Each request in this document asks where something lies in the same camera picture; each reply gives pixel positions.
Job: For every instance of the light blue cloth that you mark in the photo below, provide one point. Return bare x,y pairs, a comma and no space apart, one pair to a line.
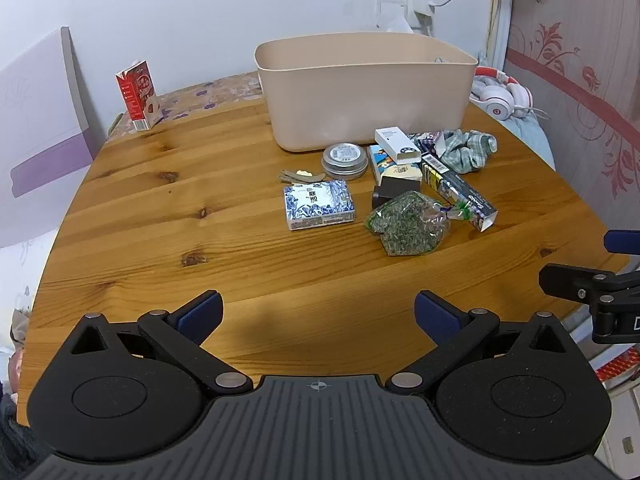
532,137

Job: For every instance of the floral brown table cover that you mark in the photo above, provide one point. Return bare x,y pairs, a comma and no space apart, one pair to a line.
200,97

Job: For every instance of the small white box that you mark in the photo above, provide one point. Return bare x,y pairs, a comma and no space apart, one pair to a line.
397,145

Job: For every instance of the clear bag of green herbs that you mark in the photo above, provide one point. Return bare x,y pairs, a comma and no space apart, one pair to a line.
405,227

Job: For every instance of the red white drink carton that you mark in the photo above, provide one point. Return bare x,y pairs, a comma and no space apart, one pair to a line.
137,95

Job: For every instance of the small black box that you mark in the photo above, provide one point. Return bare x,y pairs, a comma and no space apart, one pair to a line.
390,194

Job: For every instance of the long dark printed box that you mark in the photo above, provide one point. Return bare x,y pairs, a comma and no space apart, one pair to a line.
457,190

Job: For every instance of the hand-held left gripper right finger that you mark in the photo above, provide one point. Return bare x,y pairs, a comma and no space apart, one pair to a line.
436,316

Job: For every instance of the beige plastic storage bin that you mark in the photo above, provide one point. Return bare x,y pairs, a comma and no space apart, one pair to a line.
350,100

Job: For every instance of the green checked cloth scrunchie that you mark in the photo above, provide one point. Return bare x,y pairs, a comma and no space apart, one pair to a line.
467,152

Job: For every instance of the white wall socket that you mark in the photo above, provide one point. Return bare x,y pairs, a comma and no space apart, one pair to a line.
390,7

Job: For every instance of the white red headphones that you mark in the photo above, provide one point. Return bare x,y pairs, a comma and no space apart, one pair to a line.
497,95

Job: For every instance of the floral patterned panel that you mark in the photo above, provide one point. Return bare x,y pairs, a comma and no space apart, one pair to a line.
580,60

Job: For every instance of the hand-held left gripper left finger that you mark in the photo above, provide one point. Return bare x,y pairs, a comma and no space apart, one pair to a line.
202,316

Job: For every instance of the white paper bag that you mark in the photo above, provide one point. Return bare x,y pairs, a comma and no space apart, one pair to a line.
397,25

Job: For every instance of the round silver tin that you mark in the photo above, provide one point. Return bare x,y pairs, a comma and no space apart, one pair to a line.
344,159

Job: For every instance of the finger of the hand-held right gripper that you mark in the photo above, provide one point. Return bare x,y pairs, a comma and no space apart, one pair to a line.
622,240
565,280

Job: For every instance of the blue cartoon card box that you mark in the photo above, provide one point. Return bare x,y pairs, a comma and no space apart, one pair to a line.
381,165

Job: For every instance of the white plug charger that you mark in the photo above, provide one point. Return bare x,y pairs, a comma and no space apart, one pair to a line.
422,7

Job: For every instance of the white purple canvas board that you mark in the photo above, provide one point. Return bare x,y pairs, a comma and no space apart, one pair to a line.
40,125

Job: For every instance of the blue white patterned box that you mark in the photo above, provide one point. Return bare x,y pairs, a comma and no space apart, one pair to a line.
317,205

